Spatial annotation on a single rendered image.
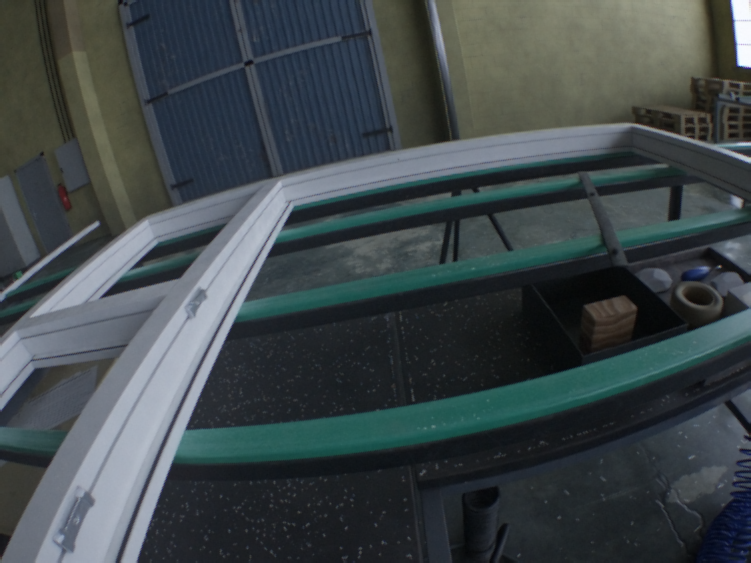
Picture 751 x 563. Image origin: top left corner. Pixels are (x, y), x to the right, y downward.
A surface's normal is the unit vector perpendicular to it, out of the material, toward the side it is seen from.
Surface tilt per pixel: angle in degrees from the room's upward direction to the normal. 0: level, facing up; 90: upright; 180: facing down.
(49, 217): 90
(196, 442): 0
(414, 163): 90
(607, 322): 90
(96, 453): 90
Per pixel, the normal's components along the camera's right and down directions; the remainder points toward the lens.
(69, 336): 0.03, 0.47
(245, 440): -0.20, -0.86
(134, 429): 0.98, -0.19
